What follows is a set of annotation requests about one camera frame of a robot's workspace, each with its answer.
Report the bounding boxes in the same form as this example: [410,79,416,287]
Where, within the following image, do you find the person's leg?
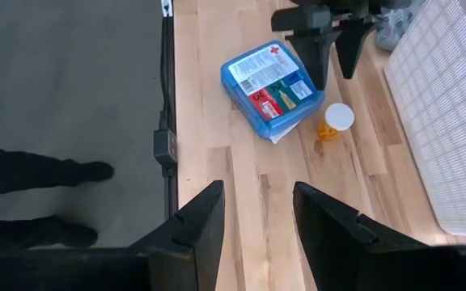
[0,147,115,197]

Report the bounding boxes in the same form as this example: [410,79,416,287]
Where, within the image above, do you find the white paper leaflet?
[268,120,301,145]

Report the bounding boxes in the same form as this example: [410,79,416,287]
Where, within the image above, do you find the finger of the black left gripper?
[289,31,342,92]
[333,19,376,80]

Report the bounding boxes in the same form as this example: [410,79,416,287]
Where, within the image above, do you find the grey patterned cloth bundle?
[374,0,425,52]

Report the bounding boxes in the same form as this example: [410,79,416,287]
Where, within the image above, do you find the black cable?
[159,0,179,219]

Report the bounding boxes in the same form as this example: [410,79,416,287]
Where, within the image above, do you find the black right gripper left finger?
[129,180,227,291]

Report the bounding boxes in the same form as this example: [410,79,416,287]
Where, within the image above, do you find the white perforated plastic basket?
[383,0,466,238]

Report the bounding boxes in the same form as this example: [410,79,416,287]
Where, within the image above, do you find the black table clamp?
[153,128,179,166]

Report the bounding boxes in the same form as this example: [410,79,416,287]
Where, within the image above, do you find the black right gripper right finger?
[292,180,428,291]

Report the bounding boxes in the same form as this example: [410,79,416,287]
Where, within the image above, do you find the blue Band-Aid first aid box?
[219,39,326,141]

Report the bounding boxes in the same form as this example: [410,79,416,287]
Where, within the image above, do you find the orange pill bottle white cap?
[316,102,356,142]

